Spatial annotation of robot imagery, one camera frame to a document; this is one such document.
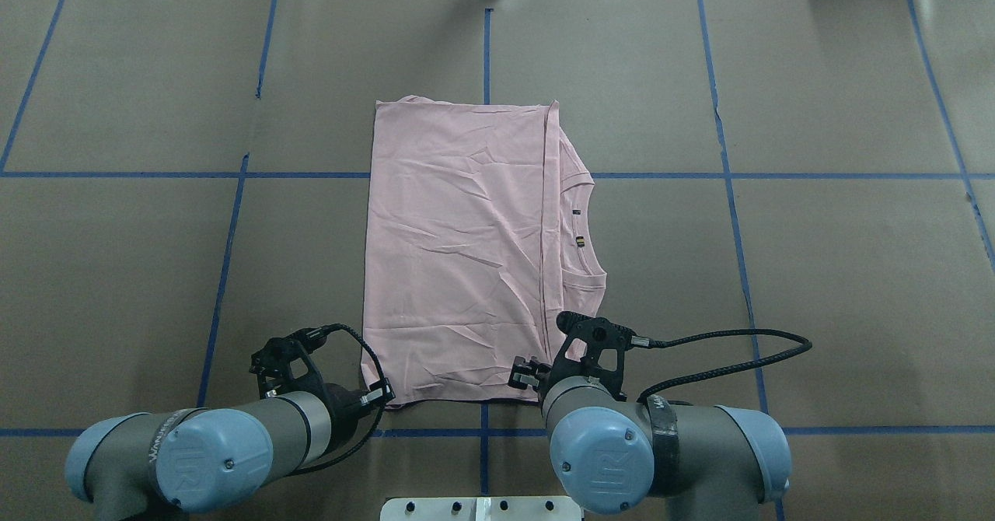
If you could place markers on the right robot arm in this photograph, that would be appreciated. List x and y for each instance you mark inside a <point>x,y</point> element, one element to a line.
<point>708,462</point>

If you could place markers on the pink Snoopy t-shirt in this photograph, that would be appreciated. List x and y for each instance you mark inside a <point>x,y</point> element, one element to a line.
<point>477,238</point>

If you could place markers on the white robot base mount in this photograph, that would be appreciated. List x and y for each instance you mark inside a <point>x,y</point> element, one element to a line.
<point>544,507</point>

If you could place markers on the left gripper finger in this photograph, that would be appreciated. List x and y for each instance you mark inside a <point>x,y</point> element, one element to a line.
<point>378,395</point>

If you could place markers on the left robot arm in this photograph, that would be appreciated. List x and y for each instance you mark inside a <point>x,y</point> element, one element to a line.
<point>198,459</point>

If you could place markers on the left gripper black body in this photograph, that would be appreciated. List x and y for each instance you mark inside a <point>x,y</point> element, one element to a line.
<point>343,404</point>

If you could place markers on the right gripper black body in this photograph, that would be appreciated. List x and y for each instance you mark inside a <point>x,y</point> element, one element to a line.
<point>525,372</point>

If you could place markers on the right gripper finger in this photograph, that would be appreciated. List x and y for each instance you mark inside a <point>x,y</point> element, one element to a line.
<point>528,373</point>

